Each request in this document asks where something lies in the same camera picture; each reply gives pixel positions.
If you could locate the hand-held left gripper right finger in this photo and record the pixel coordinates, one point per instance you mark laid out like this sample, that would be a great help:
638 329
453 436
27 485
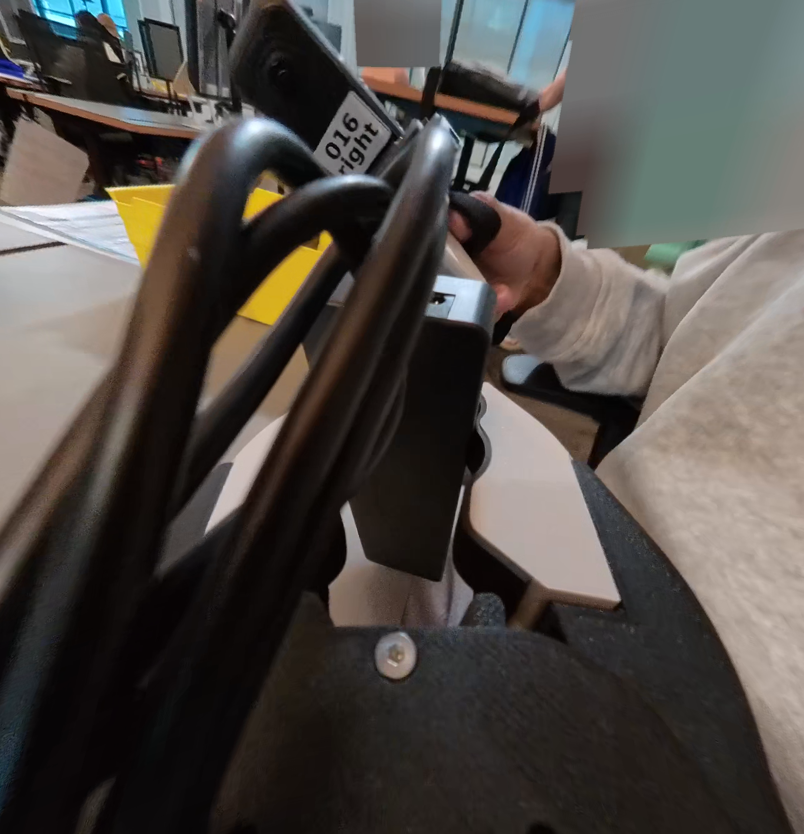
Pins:
538 515

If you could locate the beige desk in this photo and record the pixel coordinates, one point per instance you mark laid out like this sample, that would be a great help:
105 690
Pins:
50 326

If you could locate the wooden background desk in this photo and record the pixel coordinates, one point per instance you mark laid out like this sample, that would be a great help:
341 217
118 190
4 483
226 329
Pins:
402 85
115 116

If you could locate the person's right hand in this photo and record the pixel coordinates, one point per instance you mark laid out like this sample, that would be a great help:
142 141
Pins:
525 260

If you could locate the white paper sheet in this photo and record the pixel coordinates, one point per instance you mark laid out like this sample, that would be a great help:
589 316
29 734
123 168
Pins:
76 225

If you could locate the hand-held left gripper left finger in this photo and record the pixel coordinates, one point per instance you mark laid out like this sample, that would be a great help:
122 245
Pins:
265 456

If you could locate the brown cardboard panel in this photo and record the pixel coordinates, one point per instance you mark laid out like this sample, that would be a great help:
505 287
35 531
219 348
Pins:
43 166

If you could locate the yellow plastic bin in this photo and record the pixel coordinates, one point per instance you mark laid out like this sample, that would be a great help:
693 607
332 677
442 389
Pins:
291 273

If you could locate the person's right forearm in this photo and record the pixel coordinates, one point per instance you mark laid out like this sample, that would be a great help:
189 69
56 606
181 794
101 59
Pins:
597 313

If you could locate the computer monitor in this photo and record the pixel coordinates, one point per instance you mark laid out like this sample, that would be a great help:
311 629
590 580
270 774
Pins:
162 49

